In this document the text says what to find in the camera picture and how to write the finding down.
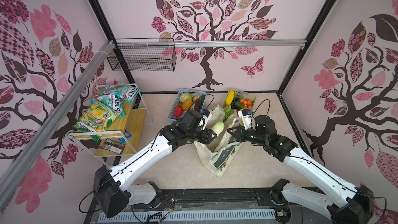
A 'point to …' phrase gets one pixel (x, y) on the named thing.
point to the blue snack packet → (127, 135)
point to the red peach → (249, 101)
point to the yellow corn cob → (229, 97)
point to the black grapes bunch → (236, 99)
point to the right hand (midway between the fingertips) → (228, 128)
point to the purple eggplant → (198, 102)
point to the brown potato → (196, 97)
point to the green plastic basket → (242, 95)
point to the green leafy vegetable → (228, 112)
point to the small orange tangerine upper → (242, 100)
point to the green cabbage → (184, 96)
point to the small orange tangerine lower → (245, 102)
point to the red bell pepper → (178, 111)
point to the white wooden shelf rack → (109, 146)
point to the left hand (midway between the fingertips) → (211, 137)
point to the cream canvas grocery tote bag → (221, 153)
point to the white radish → (218, 128)
